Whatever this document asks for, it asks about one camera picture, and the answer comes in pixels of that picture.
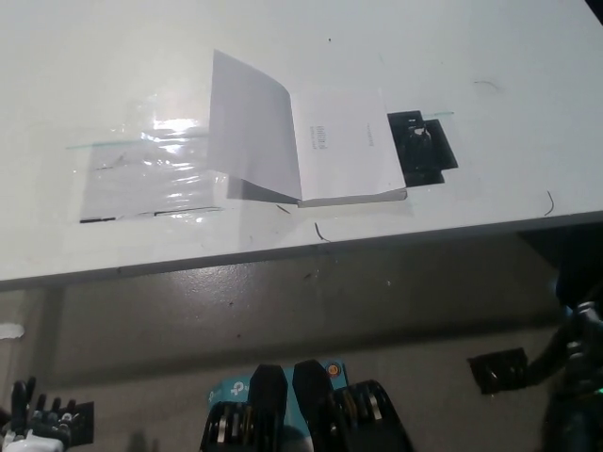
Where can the black and teal robot torso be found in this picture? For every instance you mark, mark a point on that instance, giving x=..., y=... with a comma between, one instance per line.
x=306, y=414

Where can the black flat packet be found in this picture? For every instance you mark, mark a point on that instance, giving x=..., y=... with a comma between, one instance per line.
x=426, y=148

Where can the white paperback manual book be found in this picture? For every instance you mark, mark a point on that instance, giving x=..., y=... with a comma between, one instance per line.
x=330, y=150

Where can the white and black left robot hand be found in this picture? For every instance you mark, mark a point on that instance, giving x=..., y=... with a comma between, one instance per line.
x=37, y=424

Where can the short green tape strip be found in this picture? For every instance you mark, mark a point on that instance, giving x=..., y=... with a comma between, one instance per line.
x=443, y=113

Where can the white paper scrap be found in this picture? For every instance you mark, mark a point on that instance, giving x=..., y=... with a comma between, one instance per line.
x=9, y=330

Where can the large black floor tape patch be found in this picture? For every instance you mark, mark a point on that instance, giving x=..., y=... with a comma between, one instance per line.
x=497, y=372

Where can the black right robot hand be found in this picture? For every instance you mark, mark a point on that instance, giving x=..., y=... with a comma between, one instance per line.
x=586, y=343

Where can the clear plastic zip bag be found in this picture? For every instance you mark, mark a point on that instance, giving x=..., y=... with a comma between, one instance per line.
x=141, y=181

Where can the small black floor tape patch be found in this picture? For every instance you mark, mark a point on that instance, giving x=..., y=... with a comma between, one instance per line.
x=85, y=421

